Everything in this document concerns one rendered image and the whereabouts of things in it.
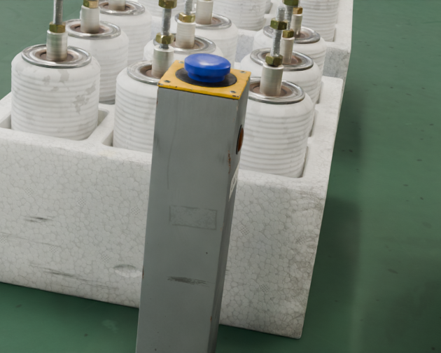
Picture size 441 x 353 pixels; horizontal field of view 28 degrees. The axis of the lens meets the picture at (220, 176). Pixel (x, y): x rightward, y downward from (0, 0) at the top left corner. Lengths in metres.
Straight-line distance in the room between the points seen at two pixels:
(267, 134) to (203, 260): 0.18
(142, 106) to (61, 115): 0.09
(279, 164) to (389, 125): 0.73
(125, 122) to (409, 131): 0.79
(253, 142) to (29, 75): 0.24
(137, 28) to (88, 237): 0.33
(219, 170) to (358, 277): 0.41
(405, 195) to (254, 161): 0.49
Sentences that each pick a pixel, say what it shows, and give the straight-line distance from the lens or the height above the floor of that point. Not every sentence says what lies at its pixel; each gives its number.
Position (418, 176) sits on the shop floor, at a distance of 1.44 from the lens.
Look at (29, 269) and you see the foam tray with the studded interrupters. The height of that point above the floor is 0.03.
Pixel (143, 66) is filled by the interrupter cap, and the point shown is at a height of 0.25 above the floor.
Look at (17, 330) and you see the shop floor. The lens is 0.96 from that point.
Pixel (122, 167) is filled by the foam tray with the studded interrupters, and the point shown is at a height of 0.17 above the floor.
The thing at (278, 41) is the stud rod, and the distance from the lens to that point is 0.92.
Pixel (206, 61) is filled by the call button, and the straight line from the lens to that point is 0.75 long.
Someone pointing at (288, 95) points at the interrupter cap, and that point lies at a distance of 0.93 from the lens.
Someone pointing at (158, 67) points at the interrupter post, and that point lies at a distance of 0.94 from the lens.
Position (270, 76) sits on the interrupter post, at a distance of 0.92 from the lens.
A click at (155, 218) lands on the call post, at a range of 0.78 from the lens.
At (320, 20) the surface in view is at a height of 0.21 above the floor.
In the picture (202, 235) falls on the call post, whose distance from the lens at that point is 0.78.
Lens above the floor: 0.56
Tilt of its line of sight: 25 degrees down
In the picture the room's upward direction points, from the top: 7 degrees clockwise
